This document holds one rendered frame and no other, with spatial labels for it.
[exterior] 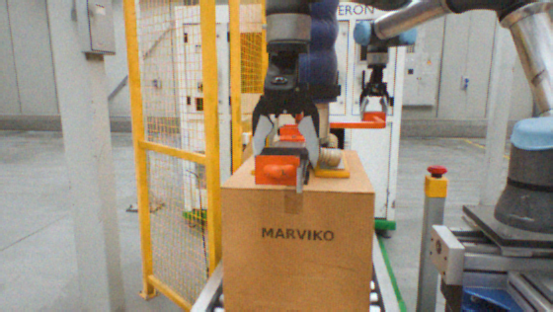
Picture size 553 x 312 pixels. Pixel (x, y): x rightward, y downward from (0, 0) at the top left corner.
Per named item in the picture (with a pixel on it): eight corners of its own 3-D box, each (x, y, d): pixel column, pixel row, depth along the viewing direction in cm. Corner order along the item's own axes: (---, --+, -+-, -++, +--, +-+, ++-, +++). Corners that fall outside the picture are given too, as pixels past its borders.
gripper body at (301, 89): (309, 115, 71) (311, 46, 68) (307, 118, 62) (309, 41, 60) (269, 114, 72) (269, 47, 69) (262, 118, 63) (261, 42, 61)
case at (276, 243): (259, 238, 166) (258, 147, 158) (353, 243, 161) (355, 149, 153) (223, 323, 108) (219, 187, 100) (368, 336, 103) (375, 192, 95)
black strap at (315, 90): (273, 95, 135) (273, 84, 134) (339, 95, 132) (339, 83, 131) (263, 98, 113) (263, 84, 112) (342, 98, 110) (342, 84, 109)
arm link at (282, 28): (309, 13, 59) (258, 14, 60) (309, 43, 60) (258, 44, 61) (311, 20, 66) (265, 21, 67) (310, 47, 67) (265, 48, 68)
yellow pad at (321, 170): (316, 155, 143) (317, 142, 142) (344, 156, 141) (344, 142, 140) (314, 178, 110) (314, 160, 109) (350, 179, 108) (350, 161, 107)
